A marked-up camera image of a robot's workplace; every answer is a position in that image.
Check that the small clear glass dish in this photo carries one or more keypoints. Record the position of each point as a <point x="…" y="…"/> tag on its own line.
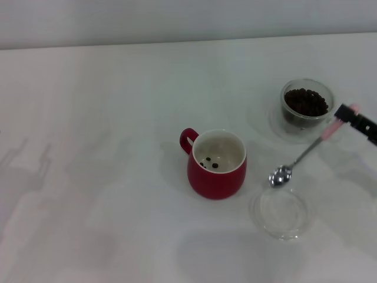
<point x="279" y="218"/>

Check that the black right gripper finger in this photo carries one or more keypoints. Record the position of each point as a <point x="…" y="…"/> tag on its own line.
<point x="365" y="128"/>

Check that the clear glass saucer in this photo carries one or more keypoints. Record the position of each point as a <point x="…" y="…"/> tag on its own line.
<point x="277" y="128"/>

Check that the pile of coffee beans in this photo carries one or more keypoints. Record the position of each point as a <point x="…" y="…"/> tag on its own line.
<point x="306" y="101"/>

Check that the red ceramic mug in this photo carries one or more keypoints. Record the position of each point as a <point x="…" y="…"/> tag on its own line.
<point x="218" y="182"/>

